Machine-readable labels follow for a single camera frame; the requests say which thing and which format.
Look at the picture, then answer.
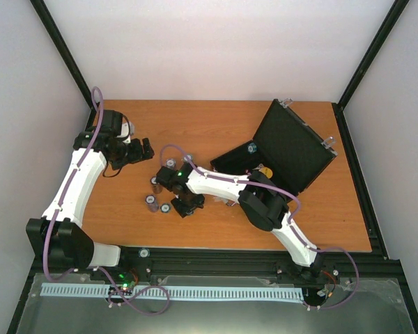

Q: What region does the white dealer button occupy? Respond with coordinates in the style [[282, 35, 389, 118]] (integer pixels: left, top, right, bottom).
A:
[[259, 166, 273, 179]]

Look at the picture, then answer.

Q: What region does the blue 10 chip stack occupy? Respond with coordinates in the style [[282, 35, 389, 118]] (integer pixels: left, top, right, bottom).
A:
[[165, 159, 176, 169]]

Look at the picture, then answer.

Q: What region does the white perforated cable strip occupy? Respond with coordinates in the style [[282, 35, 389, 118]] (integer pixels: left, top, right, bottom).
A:
[[40, 283, 304, 303]]

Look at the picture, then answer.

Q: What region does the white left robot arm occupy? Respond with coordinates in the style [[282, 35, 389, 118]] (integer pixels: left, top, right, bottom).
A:
[[26, 110, 154, 280]]

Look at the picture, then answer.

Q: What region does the black poker set case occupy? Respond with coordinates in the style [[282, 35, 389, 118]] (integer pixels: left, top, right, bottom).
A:
[[210, 99, 337, 196]]

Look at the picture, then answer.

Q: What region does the brown chip stack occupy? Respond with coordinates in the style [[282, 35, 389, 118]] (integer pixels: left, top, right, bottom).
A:
[[150, 177, 161, 193]]

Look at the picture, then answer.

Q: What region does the black aluminium frame rail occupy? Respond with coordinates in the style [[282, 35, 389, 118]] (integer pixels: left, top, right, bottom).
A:
[[28, 250, 405, 286]]

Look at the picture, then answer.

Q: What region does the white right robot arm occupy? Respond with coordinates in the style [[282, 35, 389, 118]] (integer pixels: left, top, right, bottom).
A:
[[156, 163, 320, 269]]

